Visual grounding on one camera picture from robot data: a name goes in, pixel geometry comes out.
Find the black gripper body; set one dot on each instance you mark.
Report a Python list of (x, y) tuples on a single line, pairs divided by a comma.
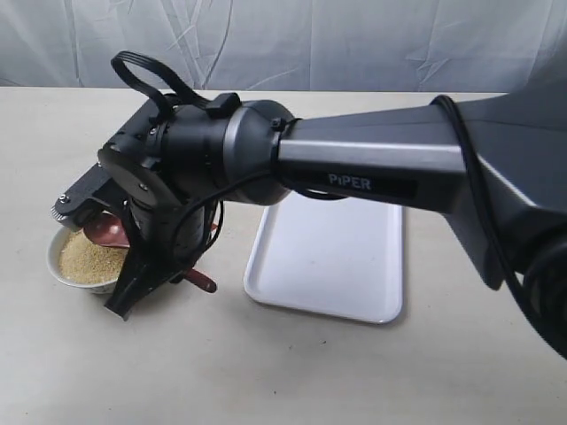
[(150, 211)]

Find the dark red wooden spoon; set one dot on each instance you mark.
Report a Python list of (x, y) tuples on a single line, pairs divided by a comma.
[(106, 230)]

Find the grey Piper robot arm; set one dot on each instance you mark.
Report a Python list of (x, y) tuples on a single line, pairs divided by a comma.
[(495, 168)]

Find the white ceramic bowl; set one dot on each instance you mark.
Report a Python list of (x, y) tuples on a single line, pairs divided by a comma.
[(55, 247)]

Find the white rectangular plastic tray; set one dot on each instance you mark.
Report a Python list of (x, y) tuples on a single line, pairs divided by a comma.
[(342, 258)]

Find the grey-blue backdrop cloth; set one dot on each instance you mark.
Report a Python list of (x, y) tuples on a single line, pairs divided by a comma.
[(428, 46)]

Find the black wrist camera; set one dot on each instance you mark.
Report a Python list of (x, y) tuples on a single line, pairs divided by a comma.
[(85, 199)]

